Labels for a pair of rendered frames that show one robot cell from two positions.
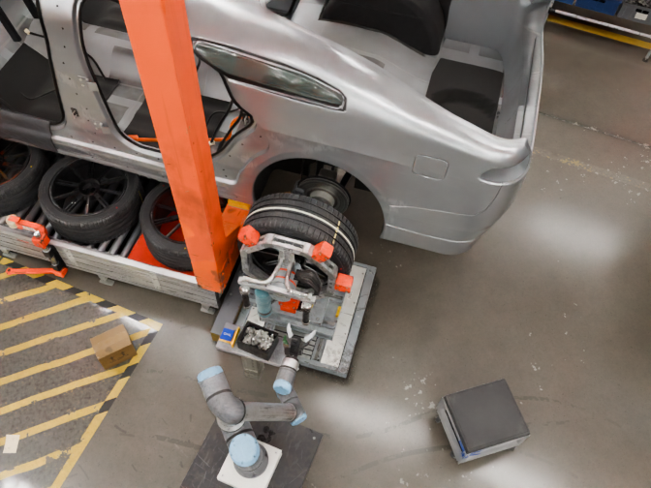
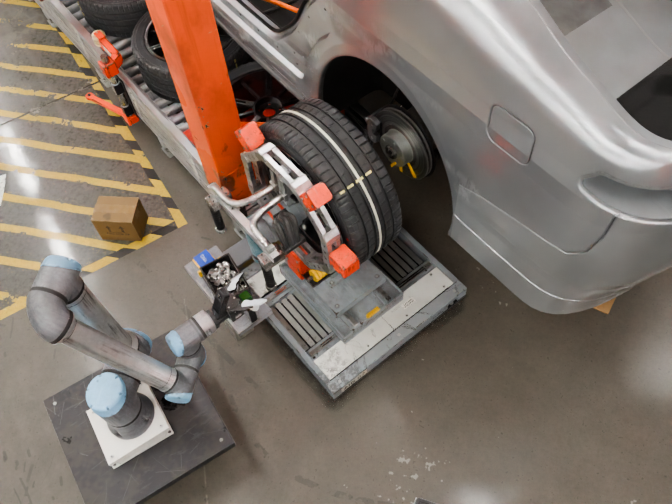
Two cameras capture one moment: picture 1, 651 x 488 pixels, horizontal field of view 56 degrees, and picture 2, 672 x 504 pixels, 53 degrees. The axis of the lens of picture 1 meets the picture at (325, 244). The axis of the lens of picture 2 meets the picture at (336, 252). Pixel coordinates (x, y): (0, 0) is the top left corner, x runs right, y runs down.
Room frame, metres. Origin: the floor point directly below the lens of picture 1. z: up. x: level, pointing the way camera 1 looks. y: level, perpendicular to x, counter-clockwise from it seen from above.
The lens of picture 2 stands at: (0.72, -0.98, 2.97)
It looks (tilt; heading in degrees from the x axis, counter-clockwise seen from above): 58 degrees down; 43
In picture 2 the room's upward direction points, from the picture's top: 6 degrees counter-clockwise
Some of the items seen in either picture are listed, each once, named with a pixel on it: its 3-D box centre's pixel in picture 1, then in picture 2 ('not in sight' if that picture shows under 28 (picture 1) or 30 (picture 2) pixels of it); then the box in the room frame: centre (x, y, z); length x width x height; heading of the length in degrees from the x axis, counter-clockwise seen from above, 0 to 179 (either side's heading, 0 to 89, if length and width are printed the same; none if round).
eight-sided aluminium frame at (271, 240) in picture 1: (289, 269); (291, 209); (1.73, 0.19, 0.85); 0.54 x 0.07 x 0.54; 78
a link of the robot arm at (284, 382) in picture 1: (284, 380); (185, 337); (1.11, 0.15, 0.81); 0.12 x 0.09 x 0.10; 168
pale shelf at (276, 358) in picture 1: (255, 345); (227, 289); (1.44, 0.37, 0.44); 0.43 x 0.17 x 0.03; 78
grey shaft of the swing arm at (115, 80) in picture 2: (49, 254); (119, 90); (2.04, 1.80, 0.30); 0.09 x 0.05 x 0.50; 78
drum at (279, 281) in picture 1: (285, 280); (276, 219); (1.66, 0.21, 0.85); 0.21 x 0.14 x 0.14; 168
